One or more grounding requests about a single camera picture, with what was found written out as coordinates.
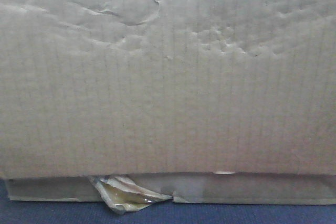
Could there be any large brown cardboard box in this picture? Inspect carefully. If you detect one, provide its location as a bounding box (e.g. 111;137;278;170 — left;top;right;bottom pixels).
1;0;335;205

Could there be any crumpled clear packing tape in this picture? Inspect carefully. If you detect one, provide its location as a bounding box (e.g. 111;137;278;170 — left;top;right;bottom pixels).
89;176;173;215

